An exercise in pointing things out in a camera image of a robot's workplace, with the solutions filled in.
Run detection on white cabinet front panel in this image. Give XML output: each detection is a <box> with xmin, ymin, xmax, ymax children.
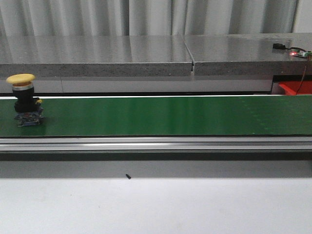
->
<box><xmin>0</xmin><ymin>76</ymin><xmax>273</xmax><ymax>94</ymax></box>

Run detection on grey stone countertop right slab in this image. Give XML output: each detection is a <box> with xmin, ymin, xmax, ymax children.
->
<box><xmin>184</xmin><ymin>33</ymin><xmax>312</xmax><ymax>76</ymax></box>

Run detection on grey stone countertop slab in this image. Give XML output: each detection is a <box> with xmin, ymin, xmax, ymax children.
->
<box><xmin>0</xmin><ymin>36</ymin><xmax>193</xmax><ymax>77</ymax></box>
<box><xmin>184</xmin><ymin>33</ymin><xmax>312</xmax><ymax>76</ymax></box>

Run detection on green conveyor belt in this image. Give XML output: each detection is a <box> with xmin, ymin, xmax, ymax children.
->
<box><xmin>0</xmin><ymin>95</ymin><xmax>312</xmax><ymax>137</ymax></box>

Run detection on grey stone countertop left slab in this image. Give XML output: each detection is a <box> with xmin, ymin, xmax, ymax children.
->
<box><xmin>0</xmin><ymin>36</ymin><xmax>193</xmax><ymax>77</ymax></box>

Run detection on red plastic tray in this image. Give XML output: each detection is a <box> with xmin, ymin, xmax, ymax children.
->
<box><xmin>279</xmin><ymin>80</ymin><xmax>312</xmax><ymax>96</ymax></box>

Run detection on black connector plug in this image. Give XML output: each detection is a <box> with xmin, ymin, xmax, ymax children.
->
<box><xmin>273</xmin><ymin>43</ymin><xmax>286</xmax><ymax>50</ymax></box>

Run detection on small green circuit board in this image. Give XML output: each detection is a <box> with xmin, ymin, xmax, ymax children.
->
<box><xmin>290</xmin><ymin>50</ymin><xmax>312</xmax><ymax>59</ymax></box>

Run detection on grey pleated curtain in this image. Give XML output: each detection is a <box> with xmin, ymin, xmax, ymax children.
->
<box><xmin>0</xmin><ymin>0</ymin><xmax>298</xmax><ymax>36</ymax></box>

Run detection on aluminium conveyor frame rail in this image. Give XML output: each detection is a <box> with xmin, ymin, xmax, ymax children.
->
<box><xmin>0</xmin><ymin>136</ymin><xmax>312</xmax><ymax>153</ymax></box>

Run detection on red black wire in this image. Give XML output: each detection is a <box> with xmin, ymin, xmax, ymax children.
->
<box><xmin>282</xmin><ymin>46</ymin><xmax>311</xmax><ymax>95</ymax></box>

